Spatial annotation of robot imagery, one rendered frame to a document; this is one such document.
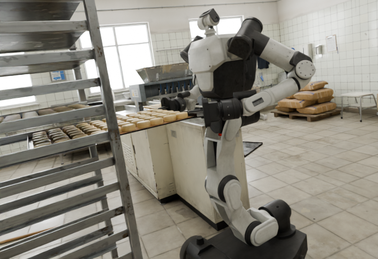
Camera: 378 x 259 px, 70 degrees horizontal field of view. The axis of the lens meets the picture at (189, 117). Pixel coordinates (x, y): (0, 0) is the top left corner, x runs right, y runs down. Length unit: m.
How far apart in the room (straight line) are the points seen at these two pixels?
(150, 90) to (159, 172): 0.77
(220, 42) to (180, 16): 4.92
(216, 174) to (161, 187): 1.29
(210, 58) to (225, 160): 0.52
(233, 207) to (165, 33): 4.92
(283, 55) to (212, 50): 0.31
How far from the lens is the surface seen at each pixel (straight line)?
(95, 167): 0.96
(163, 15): 6.05
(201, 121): 1.91
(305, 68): 1.20
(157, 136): 2.51
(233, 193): 1.43
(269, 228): 1.70
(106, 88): 0.91
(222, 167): 1.41
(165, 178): 2.63
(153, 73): 2.53
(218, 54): 1.26
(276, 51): 1.21
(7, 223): 0.98
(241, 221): 1.60
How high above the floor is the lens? 1.22
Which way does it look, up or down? 9 degrees down
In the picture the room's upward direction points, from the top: 8 degrees counter-clockwise
